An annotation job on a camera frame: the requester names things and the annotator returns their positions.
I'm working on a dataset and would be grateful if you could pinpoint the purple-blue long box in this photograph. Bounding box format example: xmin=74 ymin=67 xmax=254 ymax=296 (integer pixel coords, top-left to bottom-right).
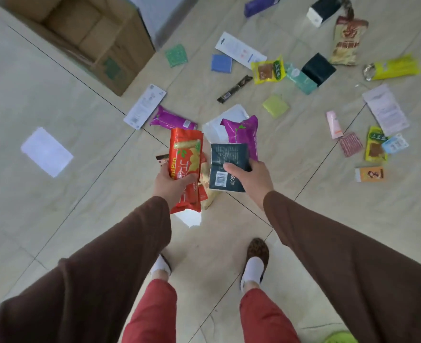
xmin=243 ymin=0 xmax=282 ymax=18

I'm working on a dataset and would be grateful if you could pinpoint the brown cardboard box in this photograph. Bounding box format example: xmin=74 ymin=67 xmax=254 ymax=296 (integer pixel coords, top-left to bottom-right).
xmin=0 ymin=0 xmax=157 ymax=97

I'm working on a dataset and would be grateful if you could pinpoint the left white sock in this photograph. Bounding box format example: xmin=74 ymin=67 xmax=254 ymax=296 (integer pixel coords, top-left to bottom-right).
xmin=150 ymin=255 xmax=171 ymax=277

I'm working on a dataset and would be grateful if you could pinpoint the white card with code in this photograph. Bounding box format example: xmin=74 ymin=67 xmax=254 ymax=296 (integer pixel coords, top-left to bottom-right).
xmin=123 ymin=83 xmax=167 ymax=131

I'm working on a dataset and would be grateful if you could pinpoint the clear white pouch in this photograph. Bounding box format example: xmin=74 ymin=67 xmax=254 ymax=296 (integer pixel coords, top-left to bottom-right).
xmin=201 ymin=104 xmax=250 ymax=145

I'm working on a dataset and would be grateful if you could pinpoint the person's right hand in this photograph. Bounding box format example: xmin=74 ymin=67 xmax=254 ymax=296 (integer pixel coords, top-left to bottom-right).
xmin=223 ymin=159 xmax=275 ymax=212

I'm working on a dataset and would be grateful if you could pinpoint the dark brown strip wrapper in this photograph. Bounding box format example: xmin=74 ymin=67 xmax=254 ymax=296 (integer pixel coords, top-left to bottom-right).
xmin=340 ymin=0 xmax=355 ymax=21

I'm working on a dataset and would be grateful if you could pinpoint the light blue small packet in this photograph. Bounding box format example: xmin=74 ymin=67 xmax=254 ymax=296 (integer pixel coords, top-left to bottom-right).
xmin=381 ymin=133 xmax=410 ymax=155

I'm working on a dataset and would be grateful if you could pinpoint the person's left leg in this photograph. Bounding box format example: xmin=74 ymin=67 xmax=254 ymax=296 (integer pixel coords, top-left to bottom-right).
xmin=121 ymin=269 xmax=178 ymax=343

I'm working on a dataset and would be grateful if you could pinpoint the pink tube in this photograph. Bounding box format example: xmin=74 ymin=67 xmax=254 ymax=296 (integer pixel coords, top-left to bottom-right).
xmin=326 ymin=110 xmax=344 ymax=141

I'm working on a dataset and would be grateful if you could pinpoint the white sock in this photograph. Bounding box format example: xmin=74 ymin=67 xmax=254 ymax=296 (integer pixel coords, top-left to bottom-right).
xmin=150 ymin=255 xmax=171 ymax=277
xmin=241 ymin=257 xmax=265 ymax=288

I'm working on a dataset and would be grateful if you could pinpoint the dark green box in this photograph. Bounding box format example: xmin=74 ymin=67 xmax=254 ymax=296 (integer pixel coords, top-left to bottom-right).
xmin=300 ymin=52 xmax=337 ymax=87

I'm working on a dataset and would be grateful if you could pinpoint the person's left hand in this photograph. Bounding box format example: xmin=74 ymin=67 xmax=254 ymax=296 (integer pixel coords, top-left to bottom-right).
xmin=152 ymin=159 xmax=199 ymax=211

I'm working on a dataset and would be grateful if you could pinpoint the dark brown stick sachet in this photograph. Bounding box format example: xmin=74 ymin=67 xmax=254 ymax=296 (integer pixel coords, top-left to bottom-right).
xmin=216 ymin=74 xmax=254 ymax=104

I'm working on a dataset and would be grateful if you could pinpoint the beige red chip bag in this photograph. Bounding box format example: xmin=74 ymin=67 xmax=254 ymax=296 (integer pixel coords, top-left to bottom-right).
xmin=329 ymin=16 xmax=370 ymax=66
xmin=198 ymin=153 xmax=221 ymax=211

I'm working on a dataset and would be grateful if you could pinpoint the person's right forearm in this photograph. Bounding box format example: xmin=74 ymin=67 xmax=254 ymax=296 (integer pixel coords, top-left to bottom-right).
xmin=263 ymin=191 xmax=421 ymax=343

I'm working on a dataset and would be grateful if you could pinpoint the green plastic basket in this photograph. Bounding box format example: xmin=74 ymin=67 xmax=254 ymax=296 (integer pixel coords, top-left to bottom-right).
xmin=323 ymin=331 xmax=358 ymax=343

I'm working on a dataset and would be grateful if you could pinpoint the right white sock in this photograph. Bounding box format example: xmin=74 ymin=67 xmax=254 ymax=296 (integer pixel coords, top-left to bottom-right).
xmin=241 ymin=257 xmax=265 ymax=288

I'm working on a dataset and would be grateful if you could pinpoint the right leopard print slipper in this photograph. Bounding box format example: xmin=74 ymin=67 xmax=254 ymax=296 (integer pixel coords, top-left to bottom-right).
xmin=239 ymin=237 xmax=270 ymax=292

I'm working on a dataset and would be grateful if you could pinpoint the orange small packet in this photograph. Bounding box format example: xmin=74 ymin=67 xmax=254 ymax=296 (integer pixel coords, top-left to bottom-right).
xmin=354 ymin=166 xmax=385 ymax=183

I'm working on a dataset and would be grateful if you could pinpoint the teal long carton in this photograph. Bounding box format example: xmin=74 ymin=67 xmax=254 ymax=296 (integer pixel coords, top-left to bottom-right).
xmin=284 ymin=63 xmax=318 ymax=96

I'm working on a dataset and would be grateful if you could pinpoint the red snack bag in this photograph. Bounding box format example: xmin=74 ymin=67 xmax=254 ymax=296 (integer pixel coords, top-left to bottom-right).
xmin=168 ymin=127 xmax=205 ymax=215

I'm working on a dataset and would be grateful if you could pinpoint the person's left forearm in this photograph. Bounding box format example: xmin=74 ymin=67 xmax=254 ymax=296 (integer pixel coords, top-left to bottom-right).
xmin=0 ymin=196 xmax=172 ymax=343

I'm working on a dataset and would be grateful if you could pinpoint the white printed pouch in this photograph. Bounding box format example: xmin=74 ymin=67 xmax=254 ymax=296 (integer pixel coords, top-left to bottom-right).
xmin=361 ymin=83 xmax=411 ymax=137

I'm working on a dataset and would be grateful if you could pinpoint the purple snack bag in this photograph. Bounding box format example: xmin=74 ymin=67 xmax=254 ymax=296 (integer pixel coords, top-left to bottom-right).
xmin=149 ymin=105 xmax=198 ymax=131
xmin=220 ymin=115 xmax=259 ymax=162

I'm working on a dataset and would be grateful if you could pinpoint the yellow-green long snack bag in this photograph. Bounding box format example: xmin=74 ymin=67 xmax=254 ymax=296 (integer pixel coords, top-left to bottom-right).
xmin=363 ymin=54 xmax=421 ymax=82

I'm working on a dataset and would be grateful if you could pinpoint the pale grey cabinet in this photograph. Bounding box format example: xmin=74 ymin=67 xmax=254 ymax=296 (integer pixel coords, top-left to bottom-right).
xmin=124 ymin=0 xmax=202 ymax=50

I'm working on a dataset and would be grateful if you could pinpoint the pink striped packet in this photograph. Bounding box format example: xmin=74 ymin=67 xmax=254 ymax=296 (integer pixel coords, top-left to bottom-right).
xmin=339 ymin=131 xmax=364 ymax=158

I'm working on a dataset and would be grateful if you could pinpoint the white long card blue print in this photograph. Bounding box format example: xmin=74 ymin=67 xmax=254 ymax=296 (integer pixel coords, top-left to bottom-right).
xmin=215 ymin=31 xmax=268 ymax=70

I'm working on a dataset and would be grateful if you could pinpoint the black box white end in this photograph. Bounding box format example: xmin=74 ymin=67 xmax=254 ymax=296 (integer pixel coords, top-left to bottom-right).
xmin=306 ymin=0 xmax=342 ymax=28

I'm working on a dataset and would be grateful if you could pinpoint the person's leg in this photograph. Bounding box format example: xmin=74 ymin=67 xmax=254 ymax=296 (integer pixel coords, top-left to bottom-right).
xmin=239 ymin=282 xmax=300 ymax=343
xmin=121 ymin=269 xmax=178 ymax=343

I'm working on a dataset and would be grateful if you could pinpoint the yellow dried tofu packet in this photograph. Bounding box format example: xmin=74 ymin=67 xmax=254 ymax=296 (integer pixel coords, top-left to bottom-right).
xmin=364 ymin=125 xmax=390 ymax=164
xmin=250 ymin=55 xmax=287 ymax=85

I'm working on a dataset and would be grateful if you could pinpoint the lime green square pack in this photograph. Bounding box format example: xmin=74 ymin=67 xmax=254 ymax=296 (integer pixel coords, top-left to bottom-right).
xmin=262 ymin=94 xmax=290 ymax=119

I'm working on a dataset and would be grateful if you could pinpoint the person's right leg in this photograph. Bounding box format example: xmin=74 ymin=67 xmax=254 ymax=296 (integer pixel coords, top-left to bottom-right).
xmin=239 ymin=282 xmax=300 ymax=343

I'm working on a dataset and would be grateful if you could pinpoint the blue square pack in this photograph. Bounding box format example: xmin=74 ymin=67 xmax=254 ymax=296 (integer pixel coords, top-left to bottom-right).
xmin=211 ymin=54 xmax=234 ymax=74

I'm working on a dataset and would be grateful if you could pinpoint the dark teal packet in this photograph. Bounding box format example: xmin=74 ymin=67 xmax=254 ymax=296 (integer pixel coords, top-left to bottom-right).
xmin=208 ymin=142 xmax=253 ymax=193

